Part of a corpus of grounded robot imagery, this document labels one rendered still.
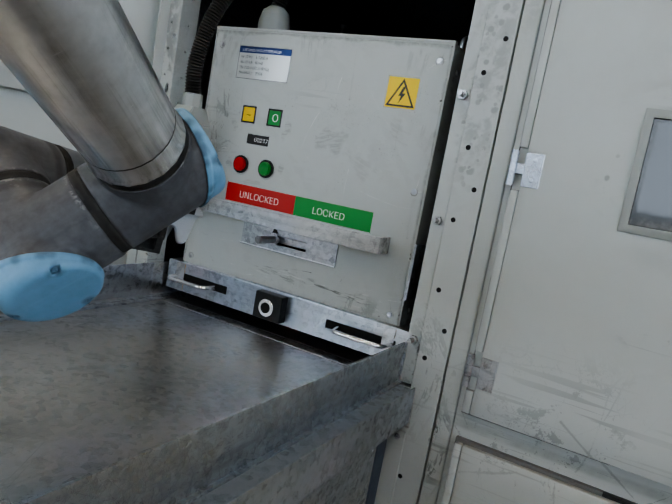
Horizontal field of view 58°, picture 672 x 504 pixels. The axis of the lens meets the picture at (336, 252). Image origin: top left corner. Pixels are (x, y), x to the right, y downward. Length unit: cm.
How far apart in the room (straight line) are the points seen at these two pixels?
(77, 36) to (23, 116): 83
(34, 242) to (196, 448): 23
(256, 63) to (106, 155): 73
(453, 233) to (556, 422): 30
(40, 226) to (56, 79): 18
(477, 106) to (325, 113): 29
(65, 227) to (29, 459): 23
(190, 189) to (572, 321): 55
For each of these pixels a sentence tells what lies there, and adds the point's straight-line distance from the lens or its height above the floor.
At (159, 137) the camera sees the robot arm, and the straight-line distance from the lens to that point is 51.
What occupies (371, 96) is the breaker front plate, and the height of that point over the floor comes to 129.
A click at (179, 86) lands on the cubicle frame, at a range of 129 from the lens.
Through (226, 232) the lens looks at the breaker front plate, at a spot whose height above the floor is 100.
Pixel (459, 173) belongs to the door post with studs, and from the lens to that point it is 94.
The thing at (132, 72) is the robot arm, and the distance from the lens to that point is 46.
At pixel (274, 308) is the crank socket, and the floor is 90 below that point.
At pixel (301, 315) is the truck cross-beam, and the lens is 111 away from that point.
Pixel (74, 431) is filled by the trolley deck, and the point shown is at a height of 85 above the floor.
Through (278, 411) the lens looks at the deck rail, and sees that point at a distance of 69.
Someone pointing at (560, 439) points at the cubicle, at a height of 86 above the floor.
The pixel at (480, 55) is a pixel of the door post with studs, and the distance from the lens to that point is 97.
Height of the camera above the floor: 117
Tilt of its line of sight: 8 degrees down
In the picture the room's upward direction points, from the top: 10 degrees clockwise
